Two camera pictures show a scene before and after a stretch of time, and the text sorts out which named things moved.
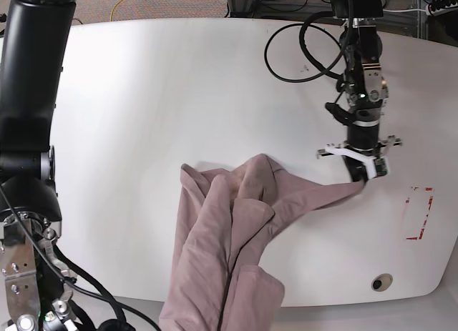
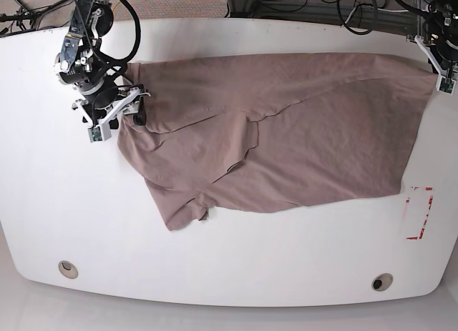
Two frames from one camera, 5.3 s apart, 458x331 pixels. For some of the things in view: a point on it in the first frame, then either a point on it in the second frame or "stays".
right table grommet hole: [381, 282] stays
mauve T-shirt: [224, 217] -> [265, 131]
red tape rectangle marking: [407, 201] stays
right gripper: [376, 158] -> [446, 81]
